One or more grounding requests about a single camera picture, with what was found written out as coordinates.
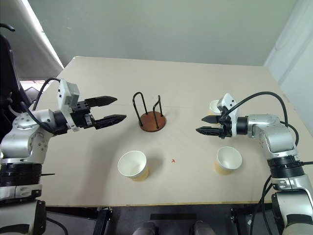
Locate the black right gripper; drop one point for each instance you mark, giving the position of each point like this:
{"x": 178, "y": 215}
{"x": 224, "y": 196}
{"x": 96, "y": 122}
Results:
{"x": 226, "y": 127}

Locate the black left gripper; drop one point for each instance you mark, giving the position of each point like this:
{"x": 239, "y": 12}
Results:
{"x": 82, "y": 116}

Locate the white paper cup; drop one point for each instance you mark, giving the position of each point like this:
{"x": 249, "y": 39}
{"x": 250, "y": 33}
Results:
{"x": 214, "y": 106}
{"x": 228, "y": 159}
{"x": 132, "y": 164}

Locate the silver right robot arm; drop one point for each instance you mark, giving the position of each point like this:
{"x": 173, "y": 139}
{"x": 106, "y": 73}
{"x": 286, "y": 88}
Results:
{"x": 276, "y": 137}

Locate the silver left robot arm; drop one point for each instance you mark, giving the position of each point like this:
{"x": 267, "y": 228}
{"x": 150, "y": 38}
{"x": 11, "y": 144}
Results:
{"x": 24, "y": 137}

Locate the dark grey rounded shape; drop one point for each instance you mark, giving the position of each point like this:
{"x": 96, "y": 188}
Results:
{"x": 146, "y": 228}
{"x": 201, "y": 227}

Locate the black chair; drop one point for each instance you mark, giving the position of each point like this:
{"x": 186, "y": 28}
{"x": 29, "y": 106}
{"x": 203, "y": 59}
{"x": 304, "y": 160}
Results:
{"x": 7, "y": 73}

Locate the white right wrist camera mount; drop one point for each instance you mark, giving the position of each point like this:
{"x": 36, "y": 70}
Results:
{"x": 231, "y": 101}

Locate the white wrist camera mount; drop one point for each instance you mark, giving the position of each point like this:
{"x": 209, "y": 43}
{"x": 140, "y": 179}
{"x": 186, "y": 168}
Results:
{"x": 68, "y": 95}
{"x": 231, "y": 101}

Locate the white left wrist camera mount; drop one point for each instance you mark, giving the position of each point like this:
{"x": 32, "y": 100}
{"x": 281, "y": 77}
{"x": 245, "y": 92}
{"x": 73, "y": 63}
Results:
{"x": 68, "y": 95}

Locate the black table frame bracket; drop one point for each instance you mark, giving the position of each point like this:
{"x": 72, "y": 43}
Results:
{"x": 240, "y": 216}
{"x": 102, "y": 219}

